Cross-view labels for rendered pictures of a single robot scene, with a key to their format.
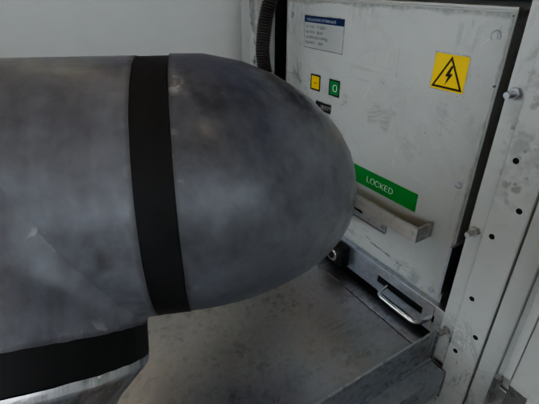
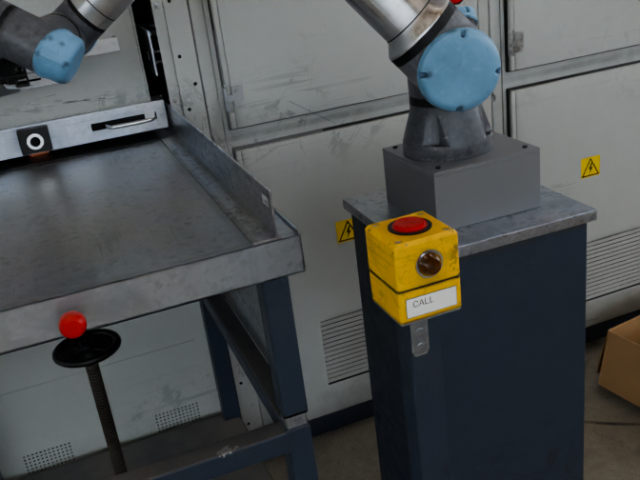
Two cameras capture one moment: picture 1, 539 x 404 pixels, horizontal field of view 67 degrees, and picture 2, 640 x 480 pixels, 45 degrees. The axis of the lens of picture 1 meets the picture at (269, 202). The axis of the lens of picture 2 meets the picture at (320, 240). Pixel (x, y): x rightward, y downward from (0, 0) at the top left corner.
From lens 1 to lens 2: 1.23 m
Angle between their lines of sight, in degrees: 68
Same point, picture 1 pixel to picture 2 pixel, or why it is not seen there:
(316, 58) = not seen: outside the picture
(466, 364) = (200, 111)
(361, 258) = (65, 124)
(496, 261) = (180, 15)
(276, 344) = (109, 179)
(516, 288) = (198, 24)
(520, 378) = (232, 75)
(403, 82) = not seen: outside the picture
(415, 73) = not seen: outside the picture
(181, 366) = (92, 210)
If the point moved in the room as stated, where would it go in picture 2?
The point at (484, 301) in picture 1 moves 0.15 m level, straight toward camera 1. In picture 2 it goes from (187, 50) to (231, 52)
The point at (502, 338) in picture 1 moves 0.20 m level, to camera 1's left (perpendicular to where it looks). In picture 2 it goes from (209, 67) to (173, 88)
